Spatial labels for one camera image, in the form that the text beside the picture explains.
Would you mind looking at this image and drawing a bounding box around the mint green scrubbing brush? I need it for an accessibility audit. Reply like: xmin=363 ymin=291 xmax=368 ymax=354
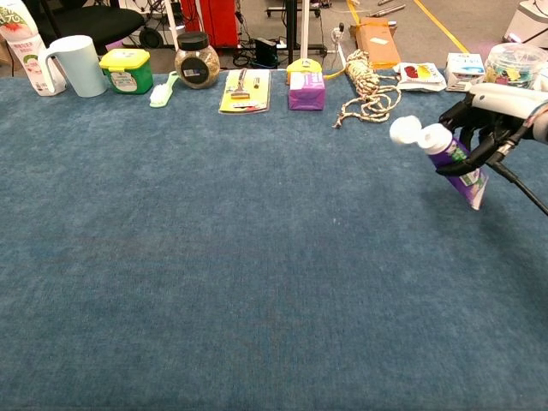
xmin=148 ymin=70 xmax=181 ymax=109

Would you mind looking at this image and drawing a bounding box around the black office chair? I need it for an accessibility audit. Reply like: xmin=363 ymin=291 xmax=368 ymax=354
xmin=25 ymin=0 xmax=146 ymax=56

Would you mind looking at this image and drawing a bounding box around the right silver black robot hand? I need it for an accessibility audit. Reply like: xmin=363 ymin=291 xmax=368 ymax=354
xmin=436 ymin=82 xmax=548 ymax=177

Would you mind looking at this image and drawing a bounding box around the white upright pole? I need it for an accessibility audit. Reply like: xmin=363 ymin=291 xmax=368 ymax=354
xmin=299 ymin=0 xmax=312 ymax=61

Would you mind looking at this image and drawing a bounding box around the purple white toothpaste tube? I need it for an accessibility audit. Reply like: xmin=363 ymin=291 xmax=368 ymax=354
xmin=389 ymin=115 xmax=490 ymax=211

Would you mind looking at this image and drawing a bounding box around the brown cardboard box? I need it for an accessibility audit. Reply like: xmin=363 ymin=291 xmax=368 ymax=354
xmin=349 ymin=16 xmax=402 ymax=70

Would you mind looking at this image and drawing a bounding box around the purple small carton box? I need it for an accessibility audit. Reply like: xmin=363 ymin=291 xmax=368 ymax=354
xmin=288 ymin=71 xmax=326 ymax=111

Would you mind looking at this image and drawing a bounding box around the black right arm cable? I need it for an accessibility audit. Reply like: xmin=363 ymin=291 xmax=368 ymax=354
xmin=485 ymin=140 xmax=548 ymax=217

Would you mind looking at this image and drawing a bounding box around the black box device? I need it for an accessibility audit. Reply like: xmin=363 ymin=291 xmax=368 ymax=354
xmin=254 ymin=37 xmax=279 ymax=69

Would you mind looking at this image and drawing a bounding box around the yellow tape measure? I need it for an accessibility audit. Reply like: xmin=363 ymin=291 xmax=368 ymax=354
xmin=285 ymin=58 xmax=343 ymax=86

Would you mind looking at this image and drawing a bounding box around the white blue milk carton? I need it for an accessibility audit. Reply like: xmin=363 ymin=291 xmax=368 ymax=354
xmin=444 ymin=52 xmax=487 ymax=92

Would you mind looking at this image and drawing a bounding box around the red cabinet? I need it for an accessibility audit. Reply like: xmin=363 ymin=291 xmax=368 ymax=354
xmin=179 ymin=0 xmax=241 ymax=48

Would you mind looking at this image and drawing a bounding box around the coiled beige patterned rope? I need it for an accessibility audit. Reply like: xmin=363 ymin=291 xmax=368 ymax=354
xmin=332 ymin=49 xmax=402 ymax=129

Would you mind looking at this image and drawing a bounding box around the green container yellow lid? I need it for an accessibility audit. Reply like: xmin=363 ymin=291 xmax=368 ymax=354
xmin=98 ymin=48 xmax=154 ymax=95

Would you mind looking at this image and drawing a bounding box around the drink bottle yellow cap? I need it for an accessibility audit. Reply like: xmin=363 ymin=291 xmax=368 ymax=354
xmin=0 ymin=0 xmax=69 ymax=98

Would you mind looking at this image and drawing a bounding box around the razor in yellow package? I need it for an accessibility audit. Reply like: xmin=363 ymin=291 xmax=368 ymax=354
xmin=217 ymin=68 xmax=272 ymax=116

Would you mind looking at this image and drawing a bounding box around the white slanted frame leg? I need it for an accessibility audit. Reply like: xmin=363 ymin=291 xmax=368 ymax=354
xmin=164 ymin=0 xmax=180 ymax=40

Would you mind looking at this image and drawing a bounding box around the white snack packet red yellow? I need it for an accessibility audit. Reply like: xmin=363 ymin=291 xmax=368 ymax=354
xmin=392 ymin=62 xmax=449 ymax=92

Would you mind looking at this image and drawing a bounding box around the light blue plastic pitcher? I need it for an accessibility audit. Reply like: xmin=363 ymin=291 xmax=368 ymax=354
xmin=37 ymin=34 xmax=109 ymax=98

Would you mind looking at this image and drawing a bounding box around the blue felt table mat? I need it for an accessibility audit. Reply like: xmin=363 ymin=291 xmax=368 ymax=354
xmin=0 ymin=68 xmax=548 ymax=411

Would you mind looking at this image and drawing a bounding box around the clear tub of binder clips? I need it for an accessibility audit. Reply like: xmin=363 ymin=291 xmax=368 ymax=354
xmin=483 ymin=42 xmax=548 ymax=92

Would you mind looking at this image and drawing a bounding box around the glass jar black lid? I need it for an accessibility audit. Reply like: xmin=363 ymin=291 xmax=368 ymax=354
xmin=174 ymin=31 xmax=221 ymax=90

